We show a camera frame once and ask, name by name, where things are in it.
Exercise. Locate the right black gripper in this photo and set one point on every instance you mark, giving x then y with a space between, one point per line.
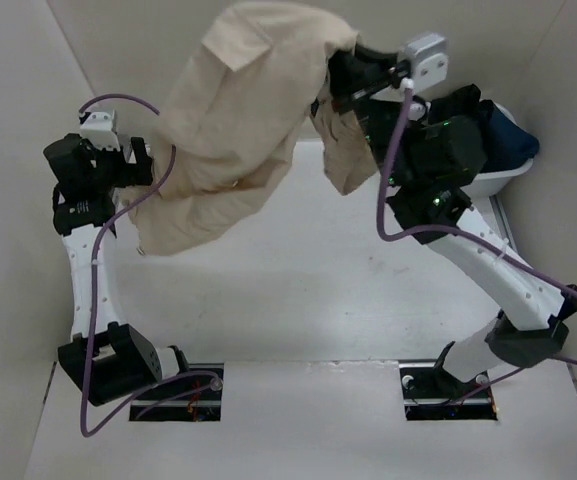
358 72

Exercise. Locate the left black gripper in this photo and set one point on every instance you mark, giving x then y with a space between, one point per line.
133 174

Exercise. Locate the beige trousers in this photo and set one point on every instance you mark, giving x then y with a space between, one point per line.
226 134

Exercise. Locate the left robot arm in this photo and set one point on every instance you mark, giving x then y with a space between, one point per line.
105 357

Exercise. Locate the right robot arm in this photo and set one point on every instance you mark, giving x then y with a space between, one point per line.
425 167

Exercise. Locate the dark blue garment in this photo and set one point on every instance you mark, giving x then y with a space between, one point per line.
507 146

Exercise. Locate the white laundry basket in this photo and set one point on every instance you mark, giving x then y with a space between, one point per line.
489 184

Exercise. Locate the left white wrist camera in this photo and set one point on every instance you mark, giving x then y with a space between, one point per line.
99 129

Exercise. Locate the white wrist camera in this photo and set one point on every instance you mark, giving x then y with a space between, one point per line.
429 61
99 129

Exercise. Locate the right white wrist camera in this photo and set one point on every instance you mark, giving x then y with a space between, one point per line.
429 61

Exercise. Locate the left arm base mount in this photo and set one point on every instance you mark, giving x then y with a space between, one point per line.
188 400

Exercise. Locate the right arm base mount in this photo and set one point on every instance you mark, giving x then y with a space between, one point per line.
430 395

